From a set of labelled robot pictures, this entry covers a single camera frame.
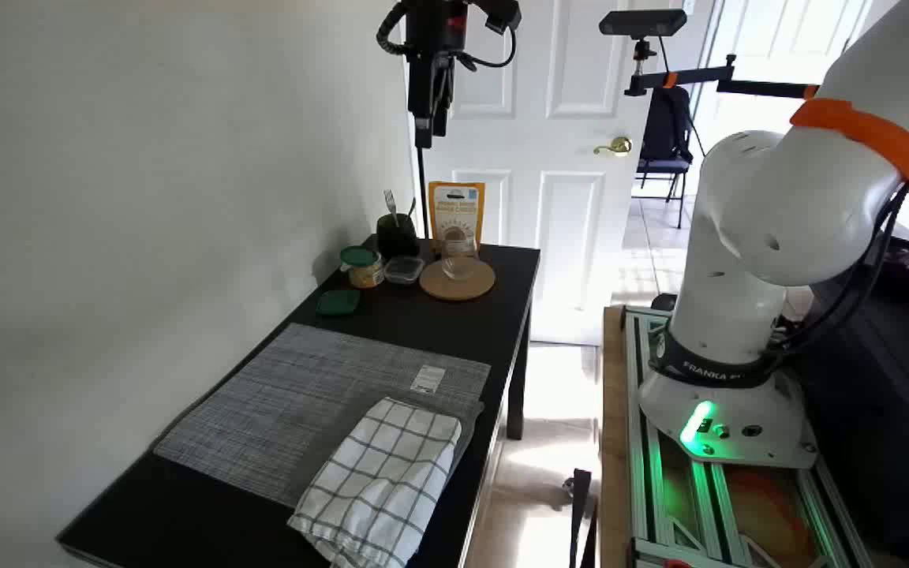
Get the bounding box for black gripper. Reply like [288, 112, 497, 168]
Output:
[400, 0, 473, 152]

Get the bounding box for orange packet with white label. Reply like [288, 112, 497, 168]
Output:
[427, 181, 490, 253]

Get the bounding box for orange band on arm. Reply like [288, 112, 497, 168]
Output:
[785, 94, 909, 193]

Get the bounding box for black cup with utensils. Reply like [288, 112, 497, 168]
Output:
[373, 190, 427, 265]

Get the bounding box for white panel door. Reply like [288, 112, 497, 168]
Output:
[410, 0, 725, 346]

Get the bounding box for clear glass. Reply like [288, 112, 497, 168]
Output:
[438, 225, 481, 282]

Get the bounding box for clear plastic container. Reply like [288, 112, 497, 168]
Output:
[383, 253, 429, 290]

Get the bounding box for jar with green lid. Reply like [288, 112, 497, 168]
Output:
[339, 244, 389, 294]

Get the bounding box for round cork trivet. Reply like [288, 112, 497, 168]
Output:
[416, 257, 499, 305]

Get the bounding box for brass door knob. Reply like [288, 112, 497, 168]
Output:
[591, 134, 636, 160]

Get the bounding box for black box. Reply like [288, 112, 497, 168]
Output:
[53, 237, 542, 568]

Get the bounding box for green plastic lid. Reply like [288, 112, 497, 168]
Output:
[312, 286, 364, 323]

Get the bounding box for blue folding chair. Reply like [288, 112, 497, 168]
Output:
[635, 85, 699, 234]

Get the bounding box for grey woven placemat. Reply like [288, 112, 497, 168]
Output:
[152, 319, 497, 511]

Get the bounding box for white checkered cloth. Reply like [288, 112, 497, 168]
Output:
[283, 394, 466, 568]

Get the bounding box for wooden board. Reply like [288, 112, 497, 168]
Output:
[598, 303, 636, 568]

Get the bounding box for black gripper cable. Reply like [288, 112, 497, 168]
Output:
[373, 0, 527, 75]

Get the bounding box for black stereo camera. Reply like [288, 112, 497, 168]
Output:
[598, 6, 691, 41]

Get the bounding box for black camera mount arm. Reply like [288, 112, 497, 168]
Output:
[622, 35, 826, 101]

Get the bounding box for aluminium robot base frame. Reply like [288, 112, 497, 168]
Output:
[622, 303, 879, 568]

